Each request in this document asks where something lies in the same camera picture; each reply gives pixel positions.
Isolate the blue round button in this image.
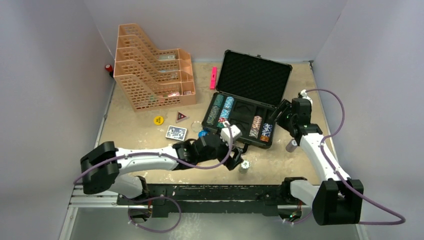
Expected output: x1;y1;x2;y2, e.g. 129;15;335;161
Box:
198;130;209;138

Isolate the pink marker pen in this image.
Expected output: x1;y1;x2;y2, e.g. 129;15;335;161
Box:
209;66;218;90

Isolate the red triangular dealer token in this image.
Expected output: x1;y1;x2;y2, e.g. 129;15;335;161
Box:
175;111;189;124

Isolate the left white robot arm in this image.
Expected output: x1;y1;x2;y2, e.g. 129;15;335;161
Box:
77;128;242;205

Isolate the white poker chip stack front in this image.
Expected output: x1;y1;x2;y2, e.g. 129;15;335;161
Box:
238;160;251;174

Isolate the yellow round button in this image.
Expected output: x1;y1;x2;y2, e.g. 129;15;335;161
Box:
153;115;165;126

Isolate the black metal base rail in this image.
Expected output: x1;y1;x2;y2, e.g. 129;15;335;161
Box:
117;183;307;220

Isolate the green poker chip row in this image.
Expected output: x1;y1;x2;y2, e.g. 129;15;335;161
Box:
206;94;224;125

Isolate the blue orange chip row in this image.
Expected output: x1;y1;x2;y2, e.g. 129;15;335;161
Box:
260;123;273;142

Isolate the white poker chip stack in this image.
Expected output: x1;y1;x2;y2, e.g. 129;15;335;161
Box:
285;139;298;153
238;160;251;174

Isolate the orange plastic file organizer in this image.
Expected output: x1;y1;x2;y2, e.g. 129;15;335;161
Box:
113;23;197;112

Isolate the black poker chip case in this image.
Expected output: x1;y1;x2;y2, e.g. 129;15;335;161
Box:
201;50;293;149

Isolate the blue red chip row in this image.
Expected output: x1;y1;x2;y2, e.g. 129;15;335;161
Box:
216;96;235;128

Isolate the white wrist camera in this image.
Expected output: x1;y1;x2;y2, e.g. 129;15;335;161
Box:
220;125;243;144
298;89;313;104

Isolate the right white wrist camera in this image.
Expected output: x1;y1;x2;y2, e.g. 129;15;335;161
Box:
298;89;313;104

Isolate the clear round disc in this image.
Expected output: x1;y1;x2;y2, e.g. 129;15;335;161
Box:
190;121;203;133

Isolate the red emergency button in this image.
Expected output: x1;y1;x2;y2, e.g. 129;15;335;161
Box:
104;64;114;75

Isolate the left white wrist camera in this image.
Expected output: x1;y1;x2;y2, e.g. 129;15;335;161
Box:
220;125;243;144

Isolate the blue playing card deck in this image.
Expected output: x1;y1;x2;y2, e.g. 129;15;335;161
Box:
165;125;188;142

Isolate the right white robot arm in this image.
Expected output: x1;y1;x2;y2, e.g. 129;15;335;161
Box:
270;98;364;226

